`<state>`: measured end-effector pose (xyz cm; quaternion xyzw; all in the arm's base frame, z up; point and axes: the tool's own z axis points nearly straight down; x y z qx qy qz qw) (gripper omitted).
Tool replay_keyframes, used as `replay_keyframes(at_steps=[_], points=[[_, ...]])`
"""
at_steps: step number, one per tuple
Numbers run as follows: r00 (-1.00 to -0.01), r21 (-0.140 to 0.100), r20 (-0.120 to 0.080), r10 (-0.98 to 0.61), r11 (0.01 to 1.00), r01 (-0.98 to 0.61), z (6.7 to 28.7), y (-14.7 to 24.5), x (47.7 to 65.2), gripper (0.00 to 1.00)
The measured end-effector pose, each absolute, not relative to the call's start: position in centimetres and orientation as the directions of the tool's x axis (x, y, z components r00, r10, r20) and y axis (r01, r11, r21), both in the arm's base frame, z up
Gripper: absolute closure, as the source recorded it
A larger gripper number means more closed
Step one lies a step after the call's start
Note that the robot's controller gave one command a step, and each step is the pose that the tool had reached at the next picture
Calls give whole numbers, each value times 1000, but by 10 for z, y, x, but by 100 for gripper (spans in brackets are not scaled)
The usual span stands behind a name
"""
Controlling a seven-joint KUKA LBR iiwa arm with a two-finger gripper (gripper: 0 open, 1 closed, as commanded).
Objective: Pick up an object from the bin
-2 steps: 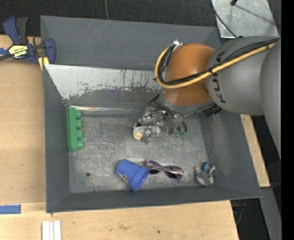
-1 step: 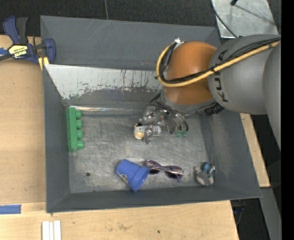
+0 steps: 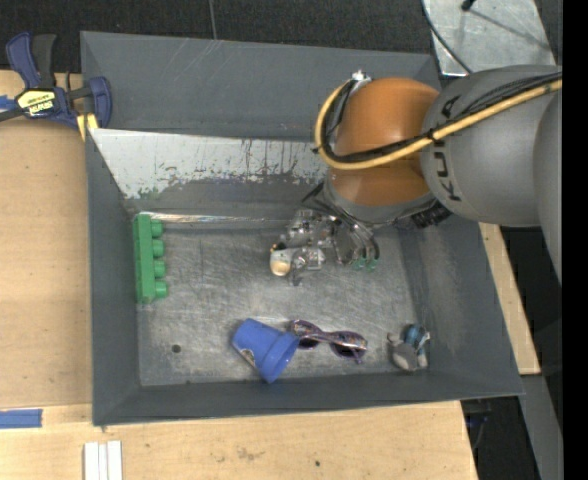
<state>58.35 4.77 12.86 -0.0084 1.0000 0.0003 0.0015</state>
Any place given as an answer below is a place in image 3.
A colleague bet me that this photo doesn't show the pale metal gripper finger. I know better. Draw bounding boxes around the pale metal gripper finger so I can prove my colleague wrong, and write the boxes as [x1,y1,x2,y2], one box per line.
[271,235,301,255]
[289,248,327,287]

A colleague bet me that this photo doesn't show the cream round small thing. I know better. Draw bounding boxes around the cream round small thing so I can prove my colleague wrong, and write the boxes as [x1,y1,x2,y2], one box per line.
[269,248,293,277]

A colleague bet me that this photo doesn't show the purple sunglasses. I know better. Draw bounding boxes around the purple sunglasses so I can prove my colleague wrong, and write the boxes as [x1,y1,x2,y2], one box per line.
[289,318,369,366]

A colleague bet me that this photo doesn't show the green studded toy block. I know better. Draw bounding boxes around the green studded toy block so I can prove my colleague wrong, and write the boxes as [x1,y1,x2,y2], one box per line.
[132,212,170,305]

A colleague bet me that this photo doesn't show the blue and grey toy animal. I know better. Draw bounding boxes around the blue and grey toy animal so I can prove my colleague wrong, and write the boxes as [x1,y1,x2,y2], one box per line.
[386,323,432,373]

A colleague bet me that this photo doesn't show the grey metal bin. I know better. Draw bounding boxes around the grey metal bin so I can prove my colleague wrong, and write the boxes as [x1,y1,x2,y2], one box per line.
[78,30,527,427]

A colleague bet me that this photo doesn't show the blue plastic cup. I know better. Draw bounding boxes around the blue plastic cup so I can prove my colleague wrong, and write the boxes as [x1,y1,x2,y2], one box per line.
[230,317,302,385]

